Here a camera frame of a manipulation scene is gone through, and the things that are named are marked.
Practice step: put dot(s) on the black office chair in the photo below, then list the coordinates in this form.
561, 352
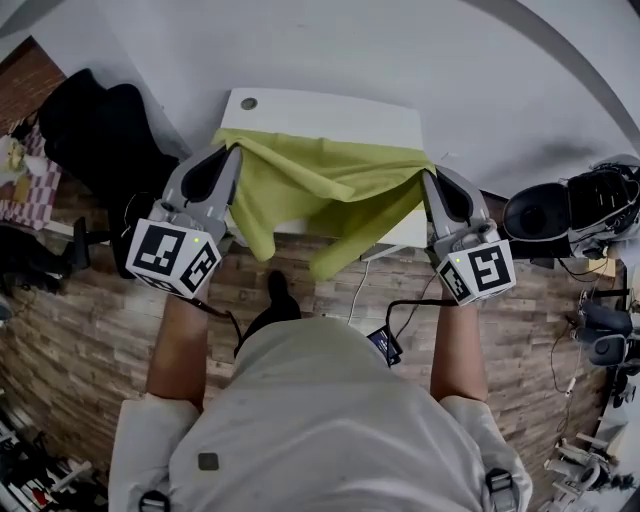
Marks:
107, 140

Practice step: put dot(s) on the person's white shirt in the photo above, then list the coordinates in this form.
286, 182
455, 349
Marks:
320, 425

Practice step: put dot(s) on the dark blue battery pack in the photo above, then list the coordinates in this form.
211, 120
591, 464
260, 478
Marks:
386, 345

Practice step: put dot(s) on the person's black trouser leg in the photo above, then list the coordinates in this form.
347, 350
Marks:
277, 305

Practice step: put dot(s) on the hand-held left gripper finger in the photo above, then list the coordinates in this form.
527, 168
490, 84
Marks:
229, 185
192, 162

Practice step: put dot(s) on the white black headset device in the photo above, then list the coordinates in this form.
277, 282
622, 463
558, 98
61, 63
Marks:
602, 200

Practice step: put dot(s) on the white table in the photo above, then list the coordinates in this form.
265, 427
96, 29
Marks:
325, 115

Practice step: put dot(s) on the checkered red white cloth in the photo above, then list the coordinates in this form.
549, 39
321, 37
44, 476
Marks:
42, 192

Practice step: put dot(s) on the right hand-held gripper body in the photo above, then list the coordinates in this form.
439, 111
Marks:
482, 270

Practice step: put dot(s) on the grey square shirt patch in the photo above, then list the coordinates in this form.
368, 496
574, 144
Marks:
208, 461

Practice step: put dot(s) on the person's right forearm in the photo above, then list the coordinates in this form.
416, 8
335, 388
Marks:
457, 350

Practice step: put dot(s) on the yellow white food wrappers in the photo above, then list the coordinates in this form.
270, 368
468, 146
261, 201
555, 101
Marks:
14, 156

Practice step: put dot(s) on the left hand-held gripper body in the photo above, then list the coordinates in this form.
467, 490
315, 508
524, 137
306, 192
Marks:
172, 250

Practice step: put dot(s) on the black stool base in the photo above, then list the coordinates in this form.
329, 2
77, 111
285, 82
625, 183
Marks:
47, 255

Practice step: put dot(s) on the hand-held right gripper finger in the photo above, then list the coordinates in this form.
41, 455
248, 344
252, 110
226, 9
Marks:
433, 210
465, 192

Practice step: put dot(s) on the green tablecloth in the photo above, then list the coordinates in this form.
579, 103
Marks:
310, 190

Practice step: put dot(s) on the white plastic parts pile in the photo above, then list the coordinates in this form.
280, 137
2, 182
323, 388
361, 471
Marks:
582, 470

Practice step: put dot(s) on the person's left forearm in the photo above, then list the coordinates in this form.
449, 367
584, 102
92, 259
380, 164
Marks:
182, 345

